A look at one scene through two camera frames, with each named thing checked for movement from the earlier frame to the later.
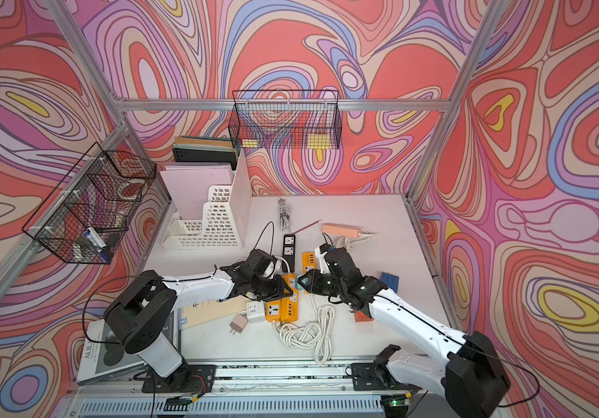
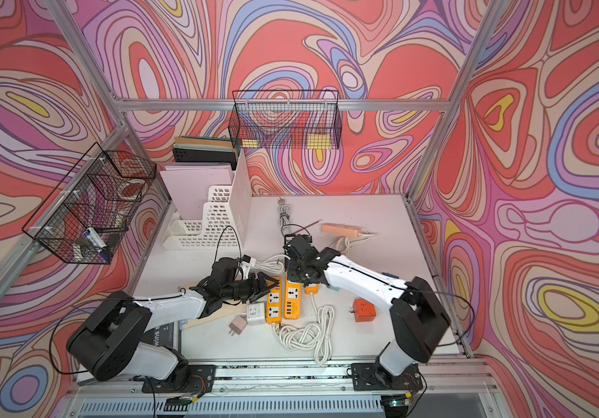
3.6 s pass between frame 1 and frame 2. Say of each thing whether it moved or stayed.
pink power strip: stayed
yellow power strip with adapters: stayed
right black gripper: moved
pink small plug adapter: stayed
